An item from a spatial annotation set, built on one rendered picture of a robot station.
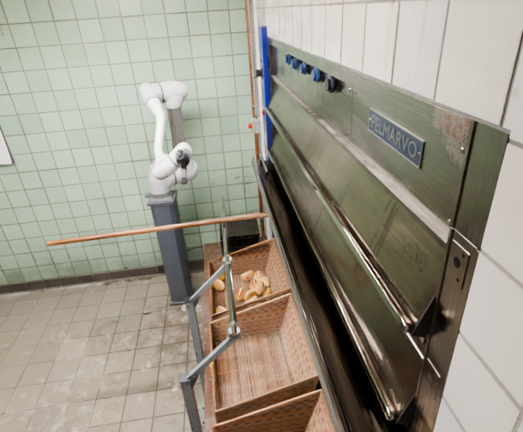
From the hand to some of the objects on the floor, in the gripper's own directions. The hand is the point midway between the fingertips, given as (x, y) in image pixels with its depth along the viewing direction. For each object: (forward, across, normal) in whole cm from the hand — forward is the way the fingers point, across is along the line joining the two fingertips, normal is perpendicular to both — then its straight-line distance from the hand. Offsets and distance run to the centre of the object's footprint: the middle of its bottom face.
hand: (182, 171), depth 208 cm
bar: (+33, +149, -5) cm, 153 cm away
